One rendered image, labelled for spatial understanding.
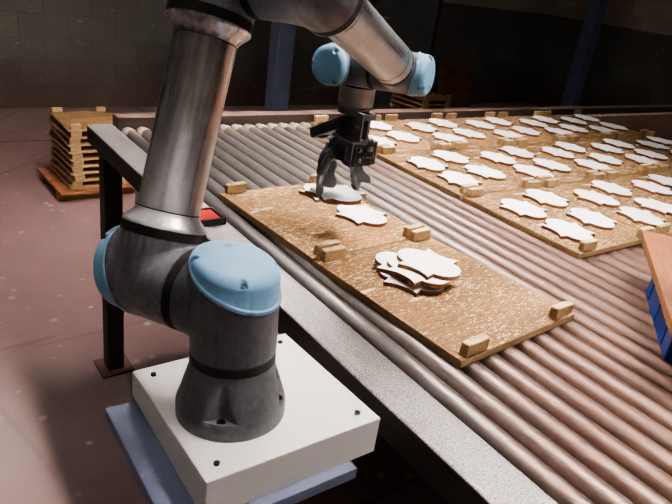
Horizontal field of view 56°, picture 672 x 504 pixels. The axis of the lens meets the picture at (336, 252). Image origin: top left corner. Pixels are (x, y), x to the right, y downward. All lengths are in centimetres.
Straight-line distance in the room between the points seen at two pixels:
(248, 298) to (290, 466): 24
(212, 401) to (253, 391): 5
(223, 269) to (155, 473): 29
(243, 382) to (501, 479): 37
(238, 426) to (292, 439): 8
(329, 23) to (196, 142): 23
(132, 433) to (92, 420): 139
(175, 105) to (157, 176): 9
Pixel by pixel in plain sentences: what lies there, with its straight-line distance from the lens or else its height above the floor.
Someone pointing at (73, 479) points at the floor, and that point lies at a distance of 216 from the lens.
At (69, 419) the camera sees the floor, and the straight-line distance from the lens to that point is 237.
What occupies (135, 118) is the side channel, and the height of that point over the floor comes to 95.
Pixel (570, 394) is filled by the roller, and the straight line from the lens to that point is 113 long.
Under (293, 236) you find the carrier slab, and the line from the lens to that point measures 142.
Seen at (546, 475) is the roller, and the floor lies 92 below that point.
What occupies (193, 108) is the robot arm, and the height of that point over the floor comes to 131.
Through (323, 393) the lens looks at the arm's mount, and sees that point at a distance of 96.
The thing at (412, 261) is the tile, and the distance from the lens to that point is 129.
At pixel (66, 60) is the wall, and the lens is 628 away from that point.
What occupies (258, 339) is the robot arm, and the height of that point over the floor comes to 107.
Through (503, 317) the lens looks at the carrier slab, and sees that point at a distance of 125.
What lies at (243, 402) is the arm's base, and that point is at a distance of 84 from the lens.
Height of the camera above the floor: 151
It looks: 24 degrees down
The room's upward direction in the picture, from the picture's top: 8 degrees clockwise
